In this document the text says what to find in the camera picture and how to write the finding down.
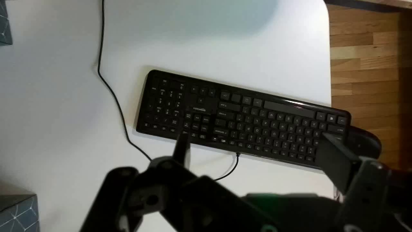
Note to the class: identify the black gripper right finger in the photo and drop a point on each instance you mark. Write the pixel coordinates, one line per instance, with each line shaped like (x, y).
(368, 193)

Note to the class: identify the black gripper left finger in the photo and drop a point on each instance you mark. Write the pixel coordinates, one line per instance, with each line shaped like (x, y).
(171, 197)

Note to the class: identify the black computer keyboard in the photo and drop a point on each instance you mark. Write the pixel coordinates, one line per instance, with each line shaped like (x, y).
(257, 120)

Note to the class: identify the teal patterned tissue box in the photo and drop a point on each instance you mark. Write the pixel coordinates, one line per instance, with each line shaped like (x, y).
(16, 214)
(4, 26)

